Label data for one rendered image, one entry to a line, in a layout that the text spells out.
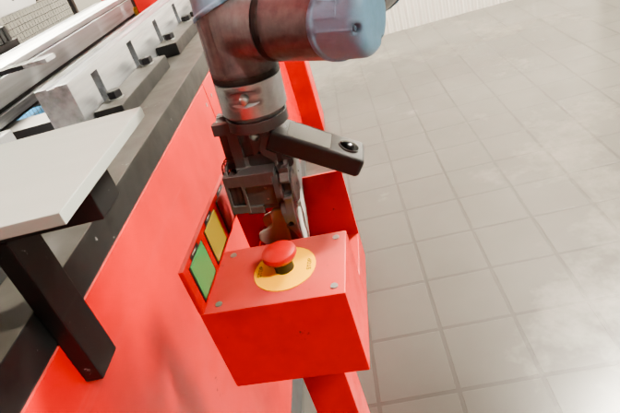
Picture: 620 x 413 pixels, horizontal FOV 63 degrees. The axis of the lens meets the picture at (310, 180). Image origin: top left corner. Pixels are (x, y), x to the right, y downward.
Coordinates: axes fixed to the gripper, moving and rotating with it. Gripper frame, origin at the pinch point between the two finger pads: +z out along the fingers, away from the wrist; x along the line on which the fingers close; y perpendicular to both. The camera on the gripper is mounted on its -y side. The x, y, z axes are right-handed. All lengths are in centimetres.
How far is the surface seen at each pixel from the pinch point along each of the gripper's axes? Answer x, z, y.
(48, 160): 18.2, -25.6, 15.3
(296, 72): -195, 40, 27
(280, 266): 10.8, -6.0, 1.0
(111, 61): -40, -19, 38
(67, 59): -71, -14, 66
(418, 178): -130, 72, -24
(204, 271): 11.5, -6.9, 9.3
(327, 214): -4.6, -1.6, -2.8
